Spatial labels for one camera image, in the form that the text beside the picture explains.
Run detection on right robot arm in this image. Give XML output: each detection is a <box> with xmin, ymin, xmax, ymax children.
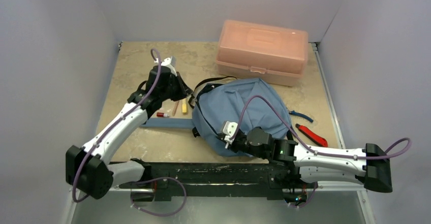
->
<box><xmin>217</xmin><ymin>125</ymin><xmax>393</xmax><ymax>193</ymax></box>

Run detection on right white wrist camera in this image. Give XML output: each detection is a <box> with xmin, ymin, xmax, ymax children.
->
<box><xmin>220</xmin><ymin>121</ymin><xmax>238</xmax><ymax>149</ymax></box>

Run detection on yellow highlighter pen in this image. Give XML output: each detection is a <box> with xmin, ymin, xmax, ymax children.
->
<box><xmin>181</xmin><ymin>98</ymin><xmax>188</xmax><ymax>115</ymax></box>

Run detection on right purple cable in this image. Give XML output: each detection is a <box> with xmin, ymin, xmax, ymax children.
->
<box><xmin>229</xmin><ymin>95</ymin><xmax>413</xmax><ymax>160</ymax></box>

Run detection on blue handled pliers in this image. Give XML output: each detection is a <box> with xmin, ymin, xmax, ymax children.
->
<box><xmin>288</xmin><ymin>110</ymin><xmax>314</xmax><ymax>123</ymax></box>

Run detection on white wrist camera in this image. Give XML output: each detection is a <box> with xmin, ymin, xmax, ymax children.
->
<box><xmin>160</xmin><ymin>56</ymin><xmax>177</xmax><ymax>76</ymax></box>
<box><xmin>220</xmin><ymin>121</ymin><xmax>238</xmax><ymax>149</ymax></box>

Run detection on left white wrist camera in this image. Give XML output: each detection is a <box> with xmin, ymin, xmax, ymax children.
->
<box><xmin>160</xmin><ymin>56</ymin><xmax>177</xmax><ymax>76</ymax></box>

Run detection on red utility knife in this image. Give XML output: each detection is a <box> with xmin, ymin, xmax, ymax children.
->
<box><xmin>295</xmin><ymin>124</ymin><xmax>328</xmax><ymax>147</ymax></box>

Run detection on orange marker pen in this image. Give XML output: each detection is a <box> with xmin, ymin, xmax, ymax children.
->
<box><xmin>171</xmin><ymin>101</ymin><xmax>179</xmax><ymax>117</ymax></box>

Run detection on blue student backpack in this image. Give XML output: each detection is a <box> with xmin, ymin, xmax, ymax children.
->
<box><xmin>142</xmin><ymin>78</ymin><xmax>293</xmax><ymax>157</ymax></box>

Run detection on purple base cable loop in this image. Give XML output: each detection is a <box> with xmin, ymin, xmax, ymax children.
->
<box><xmin>130</xmin><ymin>177</ymin><xmax>188</xmax><ymax>217</ymax></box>

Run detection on pink plastic storage box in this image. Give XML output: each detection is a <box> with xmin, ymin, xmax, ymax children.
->
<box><xmin>215</xmin><ymin>20</ymin><xmax>309</xmax><ymax>86</ymax></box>

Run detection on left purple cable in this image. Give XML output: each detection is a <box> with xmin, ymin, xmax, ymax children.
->
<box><xmin>71</xmin><ymin>48</ymin><xmax>162</xmax><ymax>204</ymax></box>

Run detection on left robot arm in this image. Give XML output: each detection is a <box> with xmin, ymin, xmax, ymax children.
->
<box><xmin>66</xmin><ymin>65</ymin><xmax>192</xmax><ymax>203</ymax></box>

